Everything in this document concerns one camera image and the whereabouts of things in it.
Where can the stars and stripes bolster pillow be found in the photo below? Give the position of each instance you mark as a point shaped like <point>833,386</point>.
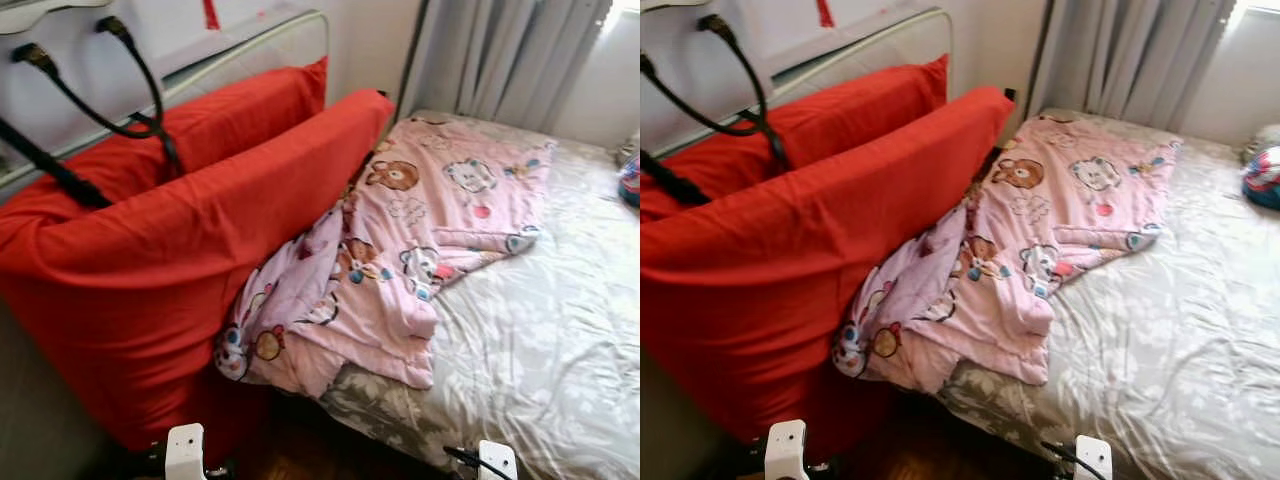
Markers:
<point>630,182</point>
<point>1262,180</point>

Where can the pink cartoon print blanket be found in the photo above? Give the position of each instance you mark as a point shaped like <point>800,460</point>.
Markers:
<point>1050,230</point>
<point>420,230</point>

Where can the white curved plastic part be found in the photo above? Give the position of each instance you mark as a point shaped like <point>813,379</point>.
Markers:
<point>40,12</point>

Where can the white rounded headboard frame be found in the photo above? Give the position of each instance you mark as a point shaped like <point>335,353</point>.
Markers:
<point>322,40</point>
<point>946,35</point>

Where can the flat red cushion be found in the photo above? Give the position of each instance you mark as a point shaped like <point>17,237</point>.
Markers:
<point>230,125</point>
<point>860,115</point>

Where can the grey pleated curtain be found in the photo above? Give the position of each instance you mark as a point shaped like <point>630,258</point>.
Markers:
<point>510,55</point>
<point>1130,55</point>

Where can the large red wedge cushion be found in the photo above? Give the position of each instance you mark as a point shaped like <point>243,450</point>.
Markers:
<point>780,290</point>
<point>150,290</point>

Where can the bed with beige floral sheet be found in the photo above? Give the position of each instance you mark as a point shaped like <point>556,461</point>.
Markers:
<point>560,330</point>
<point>1180,330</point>

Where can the red wall decoration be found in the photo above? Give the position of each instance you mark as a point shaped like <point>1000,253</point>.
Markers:
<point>211,14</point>
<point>825,13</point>

